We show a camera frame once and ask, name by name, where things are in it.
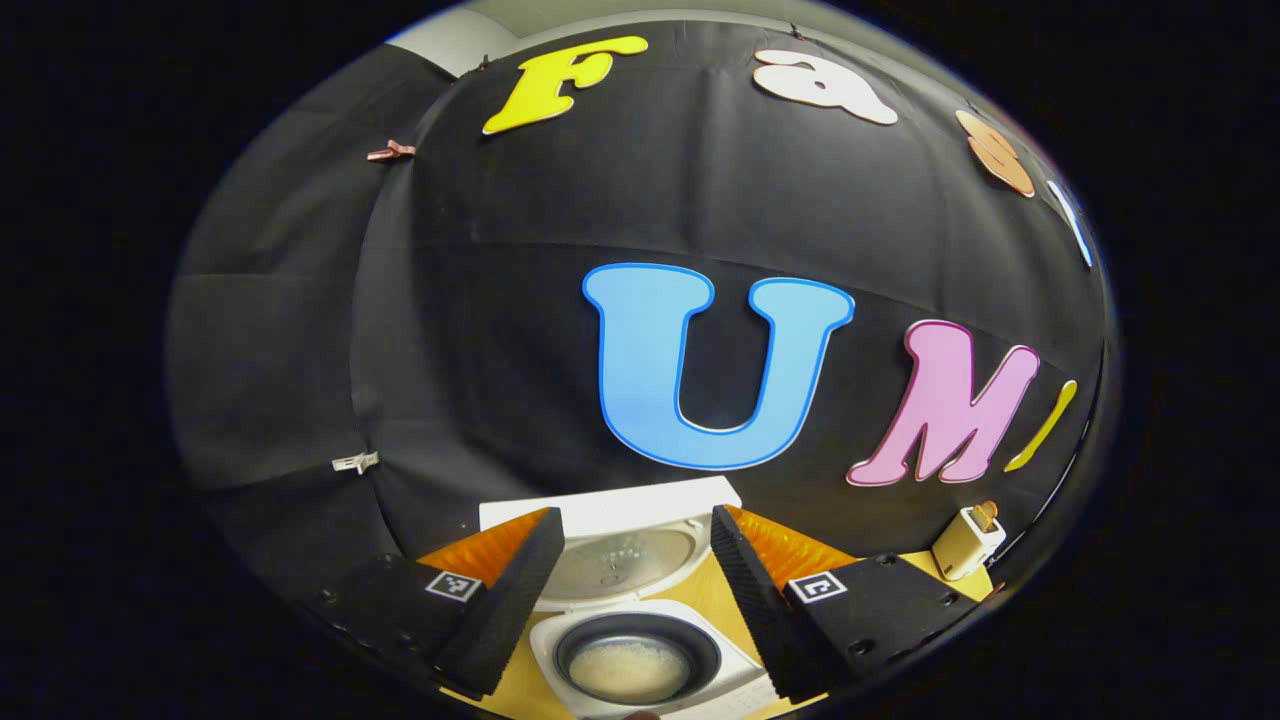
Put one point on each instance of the white rice cooker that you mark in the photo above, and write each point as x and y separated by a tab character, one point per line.
620	560

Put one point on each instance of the copper clip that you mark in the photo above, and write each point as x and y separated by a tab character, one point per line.
392	151

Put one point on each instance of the white clip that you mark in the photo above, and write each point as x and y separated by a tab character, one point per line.
356	462

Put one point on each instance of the black backdrop cloth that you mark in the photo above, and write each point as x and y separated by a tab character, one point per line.
500	300

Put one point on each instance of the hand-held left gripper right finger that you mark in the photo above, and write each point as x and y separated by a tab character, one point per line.
755	590

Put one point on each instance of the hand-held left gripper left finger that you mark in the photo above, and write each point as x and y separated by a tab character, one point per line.
525	590

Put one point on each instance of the white rice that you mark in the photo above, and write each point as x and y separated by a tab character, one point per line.
628	672

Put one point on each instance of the white toaster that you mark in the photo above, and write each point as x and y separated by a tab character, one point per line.
962	548

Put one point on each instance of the brown toast slice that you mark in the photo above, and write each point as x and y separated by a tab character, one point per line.
986	515

